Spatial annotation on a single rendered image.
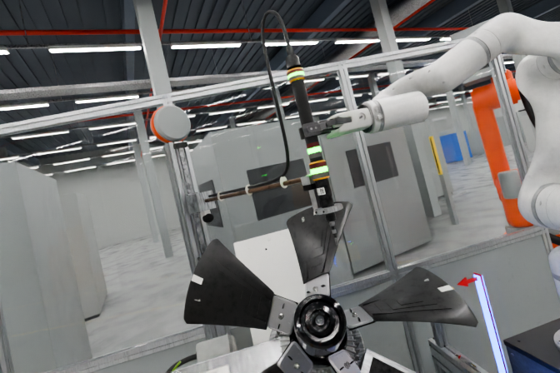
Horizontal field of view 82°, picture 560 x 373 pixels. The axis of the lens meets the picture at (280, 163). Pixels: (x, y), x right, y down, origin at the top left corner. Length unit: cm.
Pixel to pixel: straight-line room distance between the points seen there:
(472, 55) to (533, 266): 142
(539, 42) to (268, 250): 99
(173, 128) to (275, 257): 66
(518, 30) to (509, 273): 133
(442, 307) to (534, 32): 72
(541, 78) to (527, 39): 13
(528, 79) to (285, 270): 93
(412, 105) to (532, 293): 149
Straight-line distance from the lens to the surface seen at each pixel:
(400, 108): 87
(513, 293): 211
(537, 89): 114
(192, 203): 128
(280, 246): 120
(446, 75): 94
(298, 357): 85
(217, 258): 91
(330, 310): 82
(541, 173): 111
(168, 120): 139
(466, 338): 200
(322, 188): 79
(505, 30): 105
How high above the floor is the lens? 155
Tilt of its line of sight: 3 degrees up
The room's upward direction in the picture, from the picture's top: 13 degrees counter-clockwise
